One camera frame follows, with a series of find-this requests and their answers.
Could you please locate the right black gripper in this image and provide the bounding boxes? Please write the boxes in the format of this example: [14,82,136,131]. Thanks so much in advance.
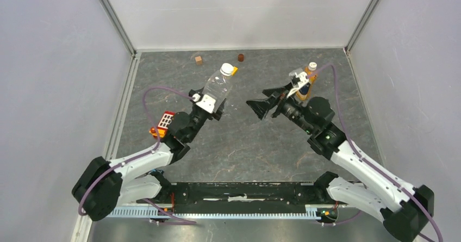
[246,82,315,134]

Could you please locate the clear plastic bottle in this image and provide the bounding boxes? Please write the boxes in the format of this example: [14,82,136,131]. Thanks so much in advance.
[203,68,233,106]

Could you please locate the large white bottle cap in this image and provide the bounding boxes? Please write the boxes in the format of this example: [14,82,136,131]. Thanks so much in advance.
[220,63,234,76]

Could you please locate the orange tea bottle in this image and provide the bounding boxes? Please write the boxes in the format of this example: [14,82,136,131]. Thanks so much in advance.
[296,62,317,101]

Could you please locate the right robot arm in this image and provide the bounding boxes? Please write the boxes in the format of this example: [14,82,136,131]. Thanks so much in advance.
[246,85,434,241]

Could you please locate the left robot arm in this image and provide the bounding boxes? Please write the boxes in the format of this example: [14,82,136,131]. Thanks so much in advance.
[71,89,225,221]

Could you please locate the yellow block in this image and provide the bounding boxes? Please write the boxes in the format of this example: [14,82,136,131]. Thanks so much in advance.
[231,66,238,76]

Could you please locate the red orange toy cart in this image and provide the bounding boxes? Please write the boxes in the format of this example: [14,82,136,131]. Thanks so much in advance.
[149,111,175,139]

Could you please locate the tan wooden cube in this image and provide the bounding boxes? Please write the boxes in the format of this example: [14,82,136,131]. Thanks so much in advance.
[195,56,203,65]

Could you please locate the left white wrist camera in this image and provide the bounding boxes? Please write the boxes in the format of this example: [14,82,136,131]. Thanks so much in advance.
[192,94,216,114]

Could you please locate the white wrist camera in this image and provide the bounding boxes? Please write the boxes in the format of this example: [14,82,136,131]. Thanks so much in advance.
[287,69,309,97]
[192,94,216,114]

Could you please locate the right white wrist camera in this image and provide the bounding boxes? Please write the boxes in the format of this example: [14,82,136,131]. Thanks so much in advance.
[287,69,309,97]

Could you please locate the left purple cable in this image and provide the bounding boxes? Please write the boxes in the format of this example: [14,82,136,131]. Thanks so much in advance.
[78,86,197,217]

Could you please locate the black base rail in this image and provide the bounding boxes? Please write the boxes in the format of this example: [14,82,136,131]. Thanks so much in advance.
[151,182,336,214]

